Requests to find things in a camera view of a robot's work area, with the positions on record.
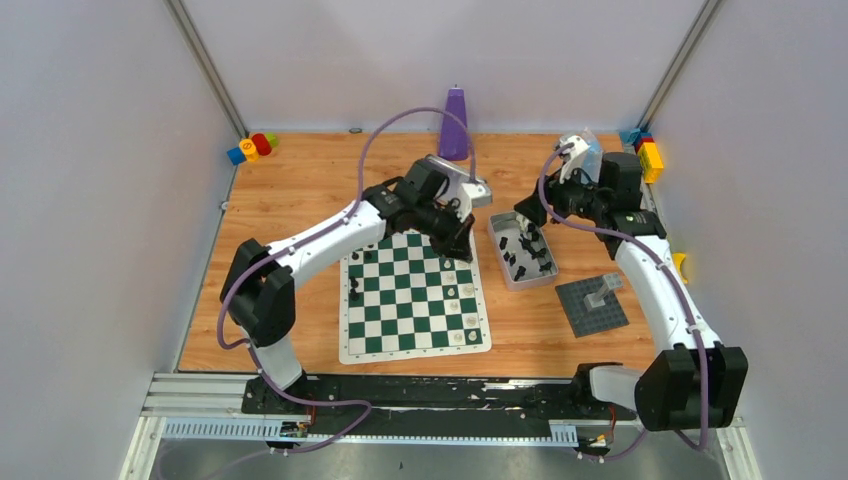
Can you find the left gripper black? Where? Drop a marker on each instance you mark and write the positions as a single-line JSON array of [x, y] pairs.
[[453, 232]]

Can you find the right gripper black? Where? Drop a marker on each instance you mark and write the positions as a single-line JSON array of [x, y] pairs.
[[554, 191]]

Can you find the metal tin box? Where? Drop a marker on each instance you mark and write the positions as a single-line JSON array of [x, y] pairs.
[[522, 252]]

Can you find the grey lego baseplate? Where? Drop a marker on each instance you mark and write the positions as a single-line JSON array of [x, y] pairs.
[[583, 322]]

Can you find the metal tin lid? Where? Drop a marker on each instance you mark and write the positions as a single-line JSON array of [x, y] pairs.
[[459, 179]]

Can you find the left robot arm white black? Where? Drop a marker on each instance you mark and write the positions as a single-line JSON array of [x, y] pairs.
[[434, 198]]

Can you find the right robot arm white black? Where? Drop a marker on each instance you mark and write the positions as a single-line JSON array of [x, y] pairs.
[[695, 380]]

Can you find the green white chess mat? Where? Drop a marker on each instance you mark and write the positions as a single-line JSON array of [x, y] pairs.
[[402, 312]]

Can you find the black pawn on board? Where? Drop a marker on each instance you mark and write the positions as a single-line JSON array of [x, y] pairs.
[[354, 294]]

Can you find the purple cone bottle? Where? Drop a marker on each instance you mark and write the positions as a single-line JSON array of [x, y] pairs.
[[453, 143]]

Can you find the colourful block stack right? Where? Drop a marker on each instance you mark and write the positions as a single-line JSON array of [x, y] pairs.
[[645, 148]]

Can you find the colourful block stack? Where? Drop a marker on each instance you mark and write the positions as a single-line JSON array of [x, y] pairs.
[[645, 148], [253, 148]]

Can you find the yellow curved block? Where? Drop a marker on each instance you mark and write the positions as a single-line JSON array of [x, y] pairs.
[[679, 261]]

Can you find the colourful block stack left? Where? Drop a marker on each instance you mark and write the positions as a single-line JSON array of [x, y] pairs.
[[253, 148]]

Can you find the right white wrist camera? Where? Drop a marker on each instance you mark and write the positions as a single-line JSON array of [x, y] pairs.
[[574, 151]]

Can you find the grey lego post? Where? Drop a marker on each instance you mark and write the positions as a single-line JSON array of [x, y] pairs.
[[609, 283]]

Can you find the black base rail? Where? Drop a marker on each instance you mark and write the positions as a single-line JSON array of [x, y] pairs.
[[432, 406]]

